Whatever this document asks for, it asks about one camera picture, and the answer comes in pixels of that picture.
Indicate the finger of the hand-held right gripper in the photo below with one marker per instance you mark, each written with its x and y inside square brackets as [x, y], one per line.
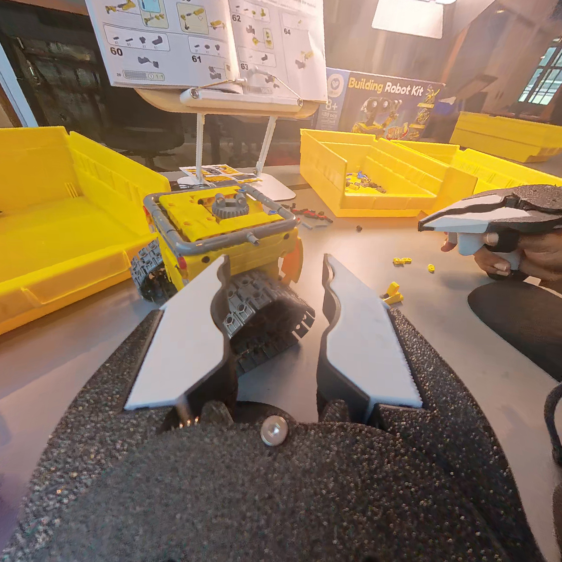
[500, 223]
[492, 202]

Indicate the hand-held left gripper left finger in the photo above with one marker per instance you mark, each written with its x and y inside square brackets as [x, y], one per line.
[184, 351]

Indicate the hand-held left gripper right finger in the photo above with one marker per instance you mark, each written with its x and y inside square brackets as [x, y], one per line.
[369, 351]

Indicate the yellow brick piece grey axle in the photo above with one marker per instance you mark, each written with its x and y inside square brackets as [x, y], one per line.
[392, 295]

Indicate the yellow plastic bin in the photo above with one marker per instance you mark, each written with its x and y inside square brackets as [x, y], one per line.
[53, 246]
[500, 167]
[421, 198]

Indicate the yellow grey bricks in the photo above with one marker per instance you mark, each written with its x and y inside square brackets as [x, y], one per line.
[364, 183]

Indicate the yellow tracked brick vehicle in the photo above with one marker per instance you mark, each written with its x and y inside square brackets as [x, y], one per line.
[219, 219]

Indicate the instruction booklet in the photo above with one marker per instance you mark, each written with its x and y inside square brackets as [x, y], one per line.
[176, 44]

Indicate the grey desk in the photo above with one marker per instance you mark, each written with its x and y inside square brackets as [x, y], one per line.
[369, 255]

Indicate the person's right hand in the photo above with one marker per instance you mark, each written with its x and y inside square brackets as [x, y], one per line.
[540, 255]

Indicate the stack of yellow bins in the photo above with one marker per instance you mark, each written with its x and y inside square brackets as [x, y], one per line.
[500, 136]

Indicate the pile of small brick parts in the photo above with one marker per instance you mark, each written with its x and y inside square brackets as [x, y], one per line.
[316, 215]

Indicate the dark printed box stack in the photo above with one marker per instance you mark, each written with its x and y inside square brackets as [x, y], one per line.
[386, 88]

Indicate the sticker sheet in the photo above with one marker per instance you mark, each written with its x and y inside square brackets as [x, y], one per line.
[219, 171]

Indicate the white round stand base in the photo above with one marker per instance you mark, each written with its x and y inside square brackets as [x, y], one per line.
[277, 186]

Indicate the bright white light panel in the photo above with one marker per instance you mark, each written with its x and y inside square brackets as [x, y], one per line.
[408, 18]

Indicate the wooden booklet stand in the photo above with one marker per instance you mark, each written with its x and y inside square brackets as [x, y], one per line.
[219, 101]

